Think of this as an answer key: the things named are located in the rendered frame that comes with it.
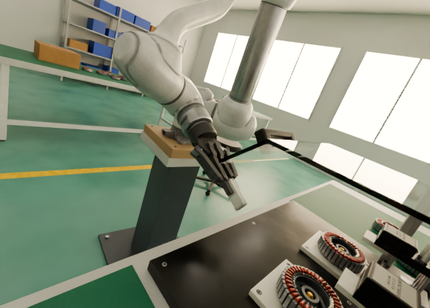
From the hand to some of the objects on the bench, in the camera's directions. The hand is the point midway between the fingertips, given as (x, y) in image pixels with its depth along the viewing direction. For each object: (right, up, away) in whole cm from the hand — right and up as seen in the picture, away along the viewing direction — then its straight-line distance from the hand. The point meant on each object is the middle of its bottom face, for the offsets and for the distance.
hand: (234, 194), depth 50 cm
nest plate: (+12, -19, -10) cm, 25 cm away
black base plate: (+20, -22, -2) cm, 30 cm away
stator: (+12, -18, -11) cm, 24 cm away
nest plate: (+28, -19, +7) cm, 35 cm away
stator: (+28, -18, +7) cm, 34 cm away
